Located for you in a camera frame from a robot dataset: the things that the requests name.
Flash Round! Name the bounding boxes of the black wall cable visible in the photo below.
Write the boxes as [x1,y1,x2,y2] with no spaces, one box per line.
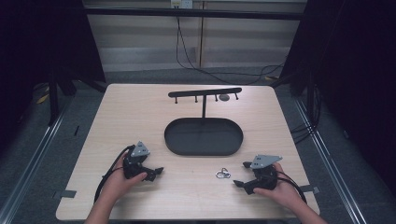
[175,15,287,86]

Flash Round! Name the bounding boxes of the silver key ring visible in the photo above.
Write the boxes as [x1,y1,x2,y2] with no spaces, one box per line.
[215,167,233,180]

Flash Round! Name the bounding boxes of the yellow floor tape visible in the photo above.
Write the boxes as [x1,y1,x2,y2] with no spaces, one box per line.
[35,92,50,105]

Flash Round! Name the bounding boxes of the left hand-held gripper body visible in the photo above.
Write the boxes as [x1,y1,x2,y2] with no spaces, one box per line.
[122,141,151,180]

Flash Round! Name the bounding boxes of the black horizontal bar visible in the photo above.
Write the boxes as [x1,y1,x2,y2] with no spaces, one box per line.
[83,7,308,21]

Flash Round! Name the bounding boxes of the person's left hand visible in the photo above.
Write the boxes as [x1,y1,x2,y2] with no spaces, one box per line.
[103,161,149,203]

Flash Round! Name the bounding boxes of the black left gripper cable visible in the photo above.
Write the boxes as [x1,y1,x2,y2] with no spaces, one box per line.
[93,144,137,203]

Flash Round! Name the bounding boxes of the grey tape strip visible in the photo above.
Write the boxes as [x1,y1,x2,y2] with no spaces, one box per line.
[299,185,321,194]
[51,189,78,200]

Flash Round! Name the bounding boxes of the person's right hand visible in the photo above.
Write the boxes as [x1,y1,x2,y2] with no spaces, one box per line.
[253,162,302,212]

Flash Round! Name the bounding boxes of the metal floor rail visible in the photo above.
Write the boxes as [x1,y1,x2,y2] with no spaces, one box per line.
[293,99,370,224]
[0,102,74,224]

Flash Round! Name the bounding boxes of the white wall socket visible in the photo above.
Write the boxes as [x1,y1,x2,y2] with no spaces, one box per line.
[170,0,194,9]

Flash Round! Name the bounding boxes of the black curtain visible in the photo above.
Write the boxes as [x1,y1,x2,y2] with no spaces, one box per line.
[279,0,396,197]
[0,0,106,157]

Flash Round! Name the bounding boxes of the black metal stand leg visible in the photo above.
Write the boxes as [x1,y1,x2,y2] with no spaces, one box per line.
[47,69,61,127]

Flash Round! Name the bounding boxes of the bundle of black floor cables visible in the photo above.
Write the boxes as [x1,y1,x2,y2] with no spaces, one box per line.
[290,82,323,146]

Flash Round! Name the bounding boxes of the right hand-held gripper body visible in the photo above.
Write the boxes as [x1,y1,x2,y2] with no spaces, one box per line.
[244,154,284,196]

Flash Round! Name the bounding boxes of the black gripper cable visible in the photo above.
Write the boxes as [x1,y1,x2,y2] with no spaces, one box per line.
[276,170,308,205]
[93,144,137,203]

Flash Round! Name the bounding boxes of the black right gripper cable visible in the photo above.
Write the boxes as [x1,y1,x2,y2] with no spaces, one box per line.
[276,170,308,205]

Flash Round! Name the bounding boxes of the black hook rack with tray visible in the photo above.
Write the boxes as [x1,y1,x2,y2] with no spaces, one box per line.
[163,87,245,157]

